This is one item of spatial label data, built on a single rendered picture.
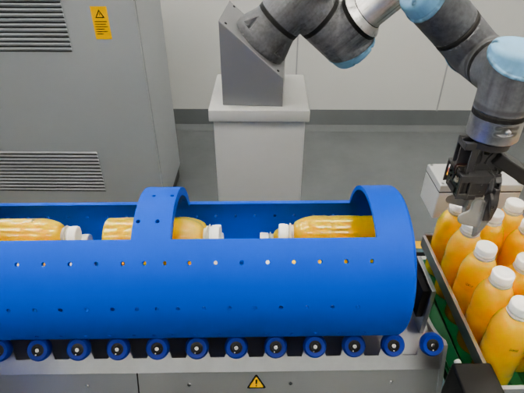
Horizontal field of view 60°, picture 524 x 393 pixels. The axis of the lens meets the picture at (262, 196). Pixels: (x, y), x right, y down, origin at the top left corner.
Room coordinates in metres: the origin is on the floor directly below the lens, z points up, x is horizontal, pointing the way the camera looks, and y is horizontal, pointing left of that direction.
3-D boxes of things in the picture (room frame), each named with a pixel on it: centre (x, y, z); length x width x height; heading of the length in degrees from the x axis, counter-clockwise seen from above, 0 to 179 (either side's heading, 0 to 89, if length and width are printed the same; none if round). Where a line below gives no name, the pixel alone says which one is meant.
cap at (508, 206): (0.82, -0.57, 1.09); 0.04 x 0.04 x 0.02
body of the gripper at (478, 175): (0.74, -0.41, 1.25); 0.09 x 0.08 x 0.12; 91
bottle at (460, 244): (0.74, -0.44, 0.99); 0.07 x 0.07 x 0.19
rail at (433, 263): (0.65, -0.40, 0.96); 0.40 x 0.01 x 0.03; 1
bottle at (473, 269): (0.67, -0.44, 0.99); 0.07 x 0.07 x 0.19
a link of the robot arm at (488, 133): (0.74, -0.42, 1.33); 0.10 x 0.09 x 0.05; 1
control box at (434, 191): (0.94, -0.52, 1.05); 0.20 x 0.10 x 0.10; 91
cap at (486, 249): (0.67, -0.44, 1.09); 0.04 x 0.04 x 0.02
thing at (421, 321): (0.65, -0.32, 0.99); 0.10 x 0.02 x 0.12; 1
